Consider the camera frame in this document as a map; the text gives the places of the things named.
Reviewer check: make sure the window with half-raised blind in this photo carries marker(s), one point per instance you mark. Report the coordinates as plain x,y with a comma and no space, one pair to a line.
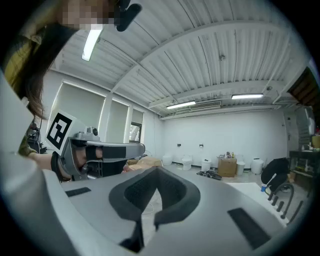
137,125

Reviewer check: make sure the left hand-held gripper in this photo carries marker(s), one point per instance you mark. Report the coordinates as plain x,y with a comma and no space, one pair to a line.
113,151

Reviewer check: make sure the large open cardboard box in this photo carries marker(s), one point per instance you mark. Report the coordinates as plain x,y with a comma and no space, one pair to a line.
147,162

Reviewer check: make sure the white ceiling air vent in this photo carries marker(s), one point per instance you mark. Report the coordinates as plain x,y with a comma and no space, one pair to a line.
205,105

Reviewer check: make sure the person's yellow plaid shirt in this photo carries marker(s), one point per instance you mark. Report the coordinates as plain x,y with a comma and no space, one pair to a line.
17,62

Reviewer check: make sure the black metal table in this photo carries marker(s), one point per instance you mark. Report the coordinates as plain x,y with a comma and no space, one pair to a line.
303,153

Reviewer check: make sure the stainless steel cabinet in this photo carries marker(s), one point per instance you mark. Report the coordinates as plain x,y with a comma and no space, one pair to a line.
305,125

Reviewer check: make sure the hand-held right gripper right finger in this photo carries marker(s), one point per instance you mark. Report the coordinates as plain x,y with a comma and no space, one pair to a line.
190,200

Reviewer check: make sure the white window blind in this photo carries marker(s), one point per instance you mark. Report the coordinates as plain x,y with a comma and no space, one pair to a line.
117,120
80,112

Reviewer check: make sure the person's face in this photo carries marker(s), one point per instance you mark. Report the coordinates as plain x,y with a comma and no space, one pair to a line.
85,12

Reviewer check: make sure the black head-worn camera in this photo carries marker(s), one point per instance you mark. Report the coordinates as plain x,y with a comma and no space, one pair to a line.
127,17

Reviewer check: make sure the white round container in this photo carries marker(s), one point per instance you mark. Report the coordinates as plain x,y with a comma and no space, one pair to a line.
257,166

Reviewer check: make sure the ceiling light tube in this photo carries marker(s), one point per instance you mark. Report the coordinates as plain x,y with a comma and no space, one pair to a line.
90,45
180,105
247,96

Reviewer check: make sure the white toothbrush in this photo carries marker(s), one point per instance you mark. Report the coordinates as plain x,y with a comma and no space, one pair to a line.
271,179

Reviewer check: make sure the person's left forearm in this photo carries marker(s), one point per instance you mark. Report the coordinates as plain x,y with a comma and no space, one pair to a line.
41,161

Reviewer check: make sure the wooden staircase underside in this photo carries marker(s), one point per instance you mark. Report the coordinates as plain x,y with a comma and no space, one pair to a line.
305,87

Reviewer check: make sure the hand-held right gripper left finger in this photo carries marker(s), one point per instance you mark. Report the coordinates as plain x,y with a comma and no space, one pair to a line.
120,200

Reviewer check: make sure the black hand shower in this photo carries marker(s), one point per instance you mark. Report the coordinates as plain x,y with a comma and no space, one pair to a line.
296,212

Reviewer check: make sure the person's left hand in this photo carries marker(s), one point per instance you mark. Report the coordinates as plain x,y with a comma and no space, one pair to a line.
80,160

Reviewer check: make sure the blue paper cup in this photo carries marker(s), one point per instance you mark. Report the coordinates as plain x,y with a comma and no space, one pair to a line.
263,188

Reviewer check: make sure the closed cardboard box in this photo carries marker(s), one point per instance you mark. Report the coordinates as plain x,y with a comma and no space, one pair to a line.
227,167

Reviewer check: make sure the slim white bin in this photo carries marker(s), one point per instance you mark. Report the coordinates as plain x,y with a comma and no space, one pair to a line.
240,168

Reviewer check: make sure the white bin with black lid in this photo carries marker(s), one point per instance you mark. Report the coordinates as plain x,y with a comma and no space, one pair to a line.
206,165

